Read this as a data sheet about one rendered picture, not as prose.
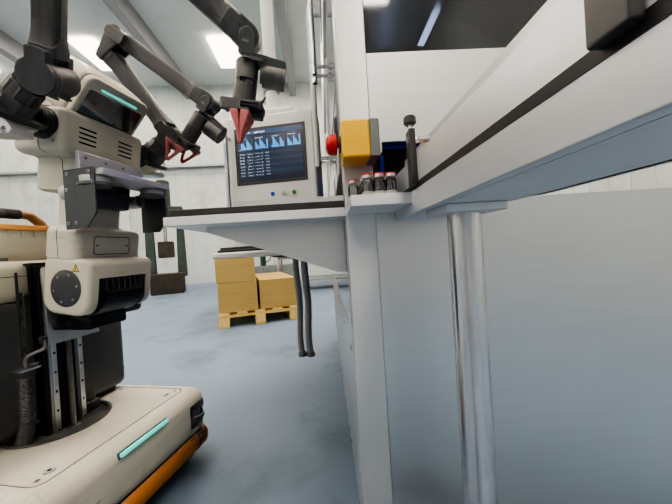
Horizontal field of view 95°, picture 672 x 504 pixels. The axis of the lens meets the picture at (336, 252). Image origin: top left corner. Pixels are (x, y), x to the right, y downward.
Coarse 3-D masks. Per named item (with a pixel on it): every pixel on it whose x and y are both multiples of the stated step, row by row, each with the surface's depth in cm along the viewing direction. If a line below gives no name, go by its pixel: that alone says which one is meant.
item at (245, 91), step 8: (240, 80) 76; (248, 80) 76; (240, 88) 76; (248, 88) 76; (256, 88) 79; (224, 96) 75; (232, 96) 77; (240, 96) 76; (248, 96) 77; (248, 104) 76; (256, 104) 76; (264, 112) 81
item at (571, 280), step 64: (640, 192) 69; (384, 256) 67; (448, 256) 68; (512, 256) 68; (576, 256) 69; (640, 256) 69; (384, 320) 68; (448, 320) 68; (512, 320) 69; (576, 320) 69; (640, 320) 70; (448, 384) 68; (512, 384) 69; (576, 384) 69; (640, 384) 70; (448, 448) 68; (512, 448) 69; (576, 448) 69; (640, 448) 70
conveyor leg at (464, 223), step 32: (448, 224) 48; (480, 224) 46; (480, 256) 46; (480, 288) 46; (480, 320) 46; (480, 352) 46; (480, 384) 46; (480, 416) 46; (480, 448) 46; (480, 480) 46
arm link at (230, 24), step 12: (192, 0) 70; (204, 0) 70; (216, 0) 70; (204, 12) 71; (216, 12) 71; (228, 12) 71; (216, 24) 72; (228, 24) 72; (240, 24) 72; (252, 24) 72; (228, 36) 75
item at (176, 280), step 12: (156, 180) 716; (168, 192) 725; (168, 204) 722; (168, 216) 717; (180, 240) 729; (168, 252) 718; (180, 252) 729; (156, 264) 724; (180, 264) 728; (156, 276) 696; (168, 276) 705; (180, 276) 714; (156, 288) 696; (168, 288) 705; (180, 288) 714
